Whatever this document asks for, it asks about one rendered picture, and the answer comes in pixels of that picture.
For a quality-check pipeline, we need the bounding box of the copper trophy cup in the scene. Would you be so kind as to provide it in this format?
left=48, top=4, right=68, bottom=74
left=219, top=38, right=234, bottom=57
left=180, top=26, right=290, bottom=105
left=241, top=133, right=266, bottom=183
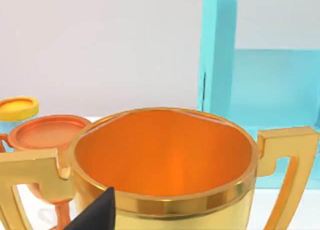
left=0, top=114, right=93, bottom=230

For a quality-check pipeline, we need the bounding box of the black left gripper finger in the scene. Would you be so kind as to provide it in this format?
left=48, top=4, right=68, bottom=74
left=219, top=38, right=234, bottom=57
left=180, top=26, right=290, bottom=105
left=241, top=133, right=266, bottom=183
left=65, top=186, right=116, bottom=230

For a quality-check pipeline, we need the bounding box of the gold trophy cup with handles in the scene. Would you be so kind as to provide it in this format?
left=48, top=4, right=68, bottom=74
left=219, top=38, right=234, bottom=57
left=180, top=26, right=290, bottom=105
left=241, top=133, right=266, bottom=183
left=0, top=107, right=320, bottom=230

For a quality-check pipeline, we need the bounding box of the light blue rack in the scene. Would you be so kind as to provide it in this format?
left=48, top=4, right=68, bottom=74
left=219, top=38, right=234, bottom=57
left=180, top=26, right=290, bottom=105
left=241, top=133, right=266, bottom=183
left=0, top=0, right=320, bottom=191

